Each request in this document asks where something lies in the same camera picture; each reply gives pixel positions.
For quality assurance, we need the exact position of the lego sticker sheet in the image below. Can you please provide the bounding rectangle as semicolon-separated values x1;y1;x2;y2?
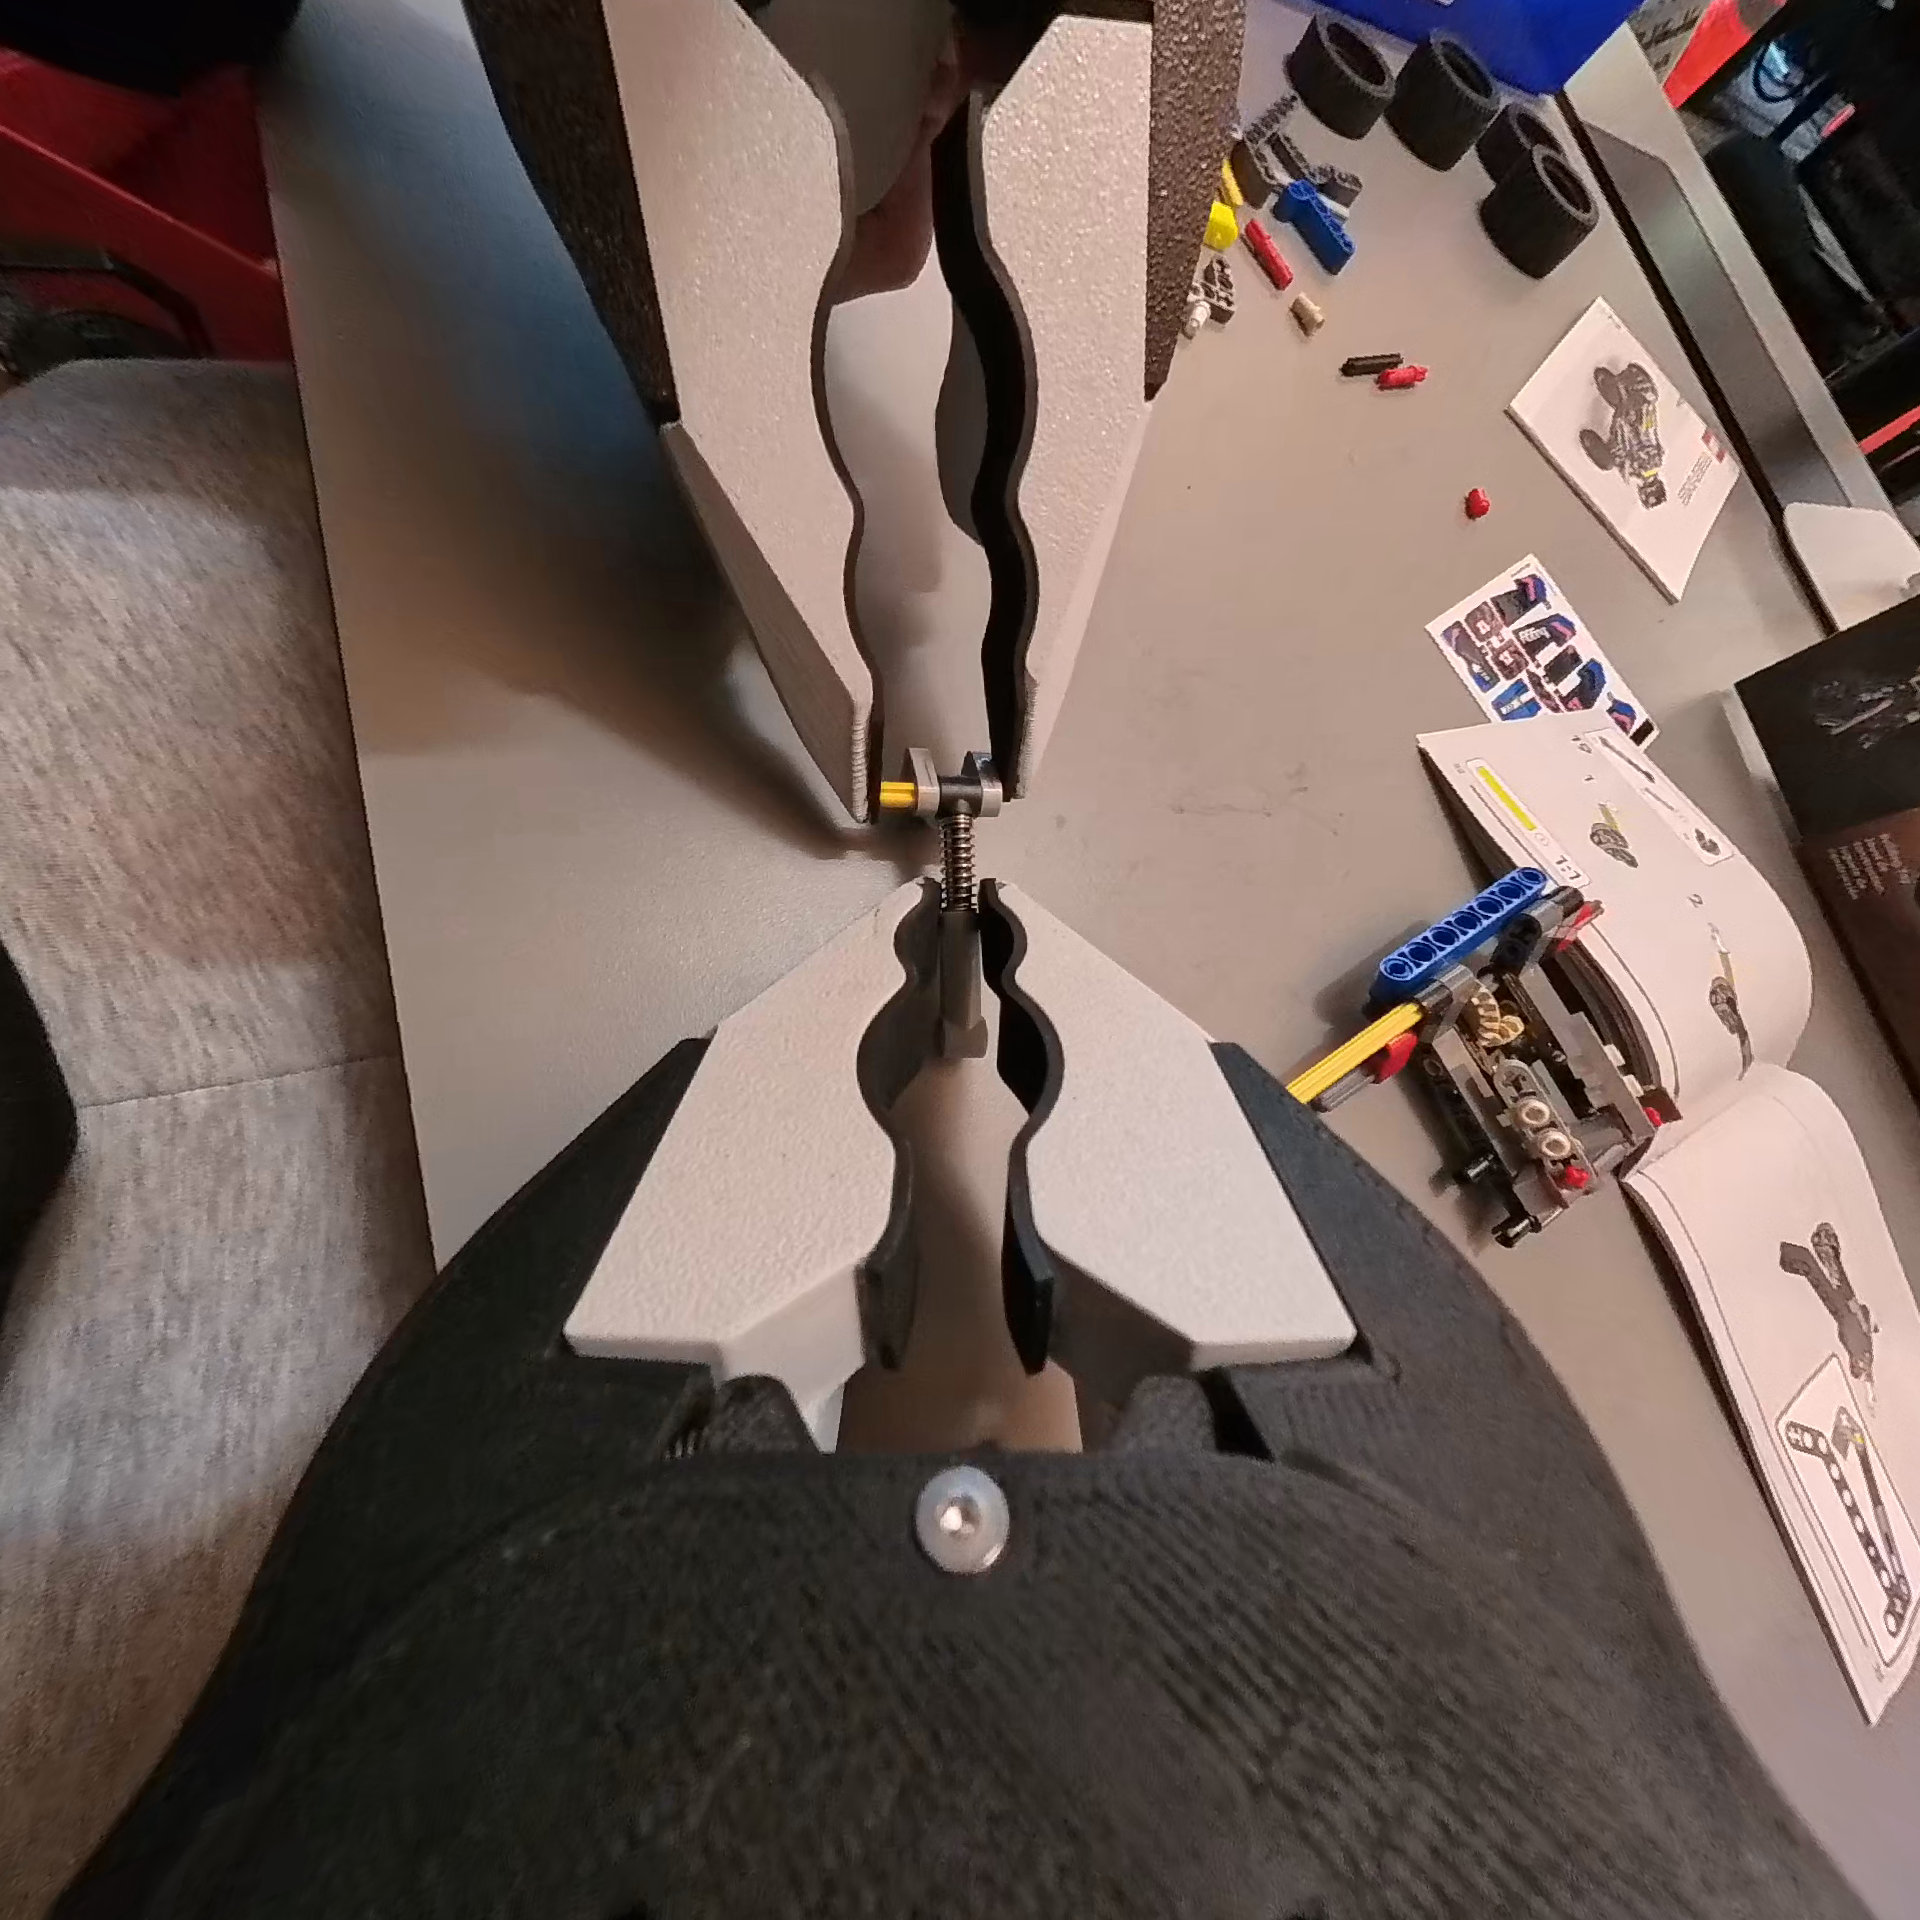
1424;557;1661;749

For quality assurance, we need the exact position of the blue plastic bin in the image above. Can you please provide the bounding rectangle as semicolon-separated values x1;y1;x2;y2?
1343;0;1646;50

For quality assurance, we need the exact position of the black lego tire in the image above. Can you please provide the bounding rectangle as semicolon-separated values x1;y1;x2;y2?
1477;100;1565;189
1383;37;1506;169
1482;142;1609;280
1288;12;1406;148

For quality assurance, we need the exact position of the blue lego brick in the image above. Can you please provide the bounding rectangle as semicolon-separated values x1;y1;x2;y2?
1272;178;1356;273

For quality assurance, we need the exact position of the grey lego shock absorber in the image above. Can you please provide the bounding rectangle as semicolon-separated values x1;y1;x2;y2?
867;749;1009;1066

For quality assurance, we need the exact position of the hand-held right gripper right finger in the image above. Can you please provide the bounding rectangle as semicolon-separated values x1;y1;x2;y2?
982;882;1361;1413

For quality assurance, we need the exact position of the open instruction booklet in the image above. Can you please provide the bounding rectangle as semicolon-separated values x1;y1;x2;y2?
1418;718;1920;1727

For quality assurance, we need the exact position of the red and black furniture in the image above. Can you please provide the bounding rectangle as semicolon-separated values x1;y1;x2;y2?
1627;0;1920;500

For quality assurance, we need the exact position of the closed instruction booklet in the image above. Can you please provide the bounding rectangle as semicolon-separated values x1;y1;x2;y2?
1506;293;1743;603

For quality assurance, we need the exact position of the dark cloth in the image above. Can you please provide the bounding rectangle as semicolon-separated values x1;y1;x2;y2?
0;939;83;1308

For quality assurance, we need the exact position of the red plastic crate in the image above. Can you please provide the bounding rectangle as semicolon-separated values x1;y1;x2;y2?
0;44;296;365

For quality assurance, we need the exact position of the lego chassis assembly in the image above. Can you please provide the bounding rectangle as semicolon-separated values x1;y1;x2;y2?
1288;883;1675;1249

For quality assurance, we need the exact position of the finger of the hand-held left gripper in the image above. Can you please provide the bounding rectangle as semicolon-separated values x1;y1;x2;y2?
601;0;882;822
928;0;1159;793

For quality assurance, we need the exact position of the dark lego box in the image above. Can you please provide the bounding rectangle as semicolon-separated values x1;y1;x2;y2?
1729;601;1920;1041

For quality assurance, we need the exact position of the pile of dark lego pieces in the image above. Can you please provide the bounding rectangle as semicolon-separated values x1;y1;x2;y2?
1226;87;1368;211

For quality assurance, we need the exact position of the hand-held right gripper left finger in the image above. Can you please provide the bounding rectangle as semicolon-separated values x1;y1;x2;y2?
569;878;938;1449

